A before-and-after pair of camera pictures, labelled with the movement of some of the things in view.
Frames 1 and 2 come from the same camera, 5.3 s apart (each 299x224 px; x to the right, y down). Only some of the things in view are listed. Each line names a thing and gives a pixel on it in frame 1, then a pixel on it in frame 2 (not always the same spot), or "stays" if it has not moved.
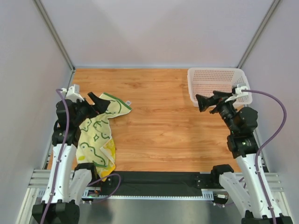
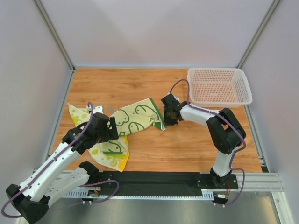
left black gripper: [92, 108] → [113, 128]
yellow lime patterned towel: [109, 149] → [115, 161]
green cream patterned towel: [95, 130] → [137, 116]
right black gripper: [216, 102] → [168, 112]
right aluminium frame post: [259, 34] stays
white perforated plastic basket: [204, 80] stays
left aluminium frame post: [51, 28] stays
